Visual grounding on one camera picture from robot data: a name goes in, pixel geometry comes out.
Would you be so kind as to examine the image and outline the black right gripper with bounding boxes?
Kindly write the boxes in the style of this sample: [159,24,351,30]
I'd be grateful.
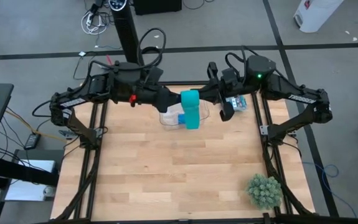
[198,62,235,122]

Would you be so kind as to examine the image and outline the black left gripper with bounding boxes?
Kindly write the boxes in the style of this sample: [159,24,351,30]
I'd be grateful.
[147,85,183,113]

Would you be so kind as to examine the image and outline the teal elastic bandage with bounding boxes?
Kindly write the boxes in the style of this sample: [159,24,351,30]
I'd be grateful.
[180,90,201,131]

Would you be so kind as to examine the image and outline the clear plastic bin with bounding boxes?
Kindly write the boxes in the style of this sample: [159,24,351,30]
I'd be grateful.
[159,99,210,131]

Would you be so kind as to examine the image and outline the teal white first aid kit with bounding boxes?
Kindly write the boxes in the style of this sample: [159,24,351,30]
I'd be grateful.
[225,95,248,112]

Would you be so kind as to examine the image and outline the black tower fan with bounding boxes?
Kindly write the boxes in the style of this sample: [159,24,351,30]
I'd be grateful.
[108,0,144,65]

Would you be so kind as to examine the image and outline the black box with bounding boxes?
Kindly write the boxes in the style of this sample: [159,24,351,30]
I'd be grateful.
[133,0,182,16]

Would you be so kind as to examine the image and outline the green artificial plant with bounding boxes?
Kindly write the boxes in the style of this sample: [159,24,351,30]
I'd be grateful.
[247,174,284,211]

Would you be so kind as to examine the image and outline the white floor appliance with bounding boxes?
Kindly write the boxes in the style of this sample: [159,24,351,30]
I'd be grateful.
[293,0,344,34]

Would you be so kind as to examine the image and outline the black power adapter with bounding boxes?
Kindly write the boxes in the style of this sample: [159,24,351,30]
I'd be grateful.
[24,133,42,151]

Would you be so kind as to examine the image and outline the white grey box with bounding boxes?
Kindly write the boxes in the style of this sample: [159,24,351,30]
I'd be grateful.
[4,159,57,202]

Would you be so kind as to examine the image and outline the black metal table frame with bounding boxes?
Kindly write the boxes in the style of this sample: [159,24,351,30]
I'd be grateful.
[50,79,358,224]

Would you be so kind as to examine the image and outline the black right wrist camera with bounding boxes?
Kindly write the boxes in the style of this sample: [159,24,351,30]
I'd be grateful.
[221,67,239,87]

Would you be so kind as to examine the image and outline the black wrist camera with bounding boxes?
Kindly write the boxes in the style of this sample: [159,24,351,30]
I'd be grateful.
[147,65,165,85]
[221,67,239,87]

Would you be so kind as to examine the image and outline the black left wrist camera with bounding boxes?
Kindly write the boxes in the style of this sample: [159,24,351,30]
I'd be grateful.
[147,65,165,85]

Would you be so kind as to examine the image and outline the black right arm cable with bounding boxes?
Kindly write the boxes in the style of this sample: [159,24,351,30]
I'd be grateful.
[224,45,288,83]

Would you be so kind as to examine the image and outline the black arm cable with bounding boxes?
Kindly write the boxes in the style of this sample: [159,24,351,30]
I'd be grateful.
[136,27,167,68]
[224,45,288,83]

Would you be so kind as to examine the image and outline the black coiled cable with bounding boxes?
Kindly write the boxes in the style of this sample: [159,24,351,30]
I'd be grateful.
[141,45,164,68]

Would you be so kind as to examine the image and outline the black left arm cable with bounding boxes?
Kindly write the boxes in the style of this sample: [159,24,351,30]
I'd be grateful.
[136,27,167,68]

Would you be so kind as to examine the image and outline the white power strip with cables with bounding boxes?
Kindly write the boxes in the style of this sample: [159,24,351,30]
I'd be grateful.
[81,11,108,35]

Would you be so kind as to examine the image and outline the blue floor cable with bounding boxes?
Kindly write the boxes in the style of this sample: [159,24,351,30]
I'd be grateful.
[303,161,358,218]

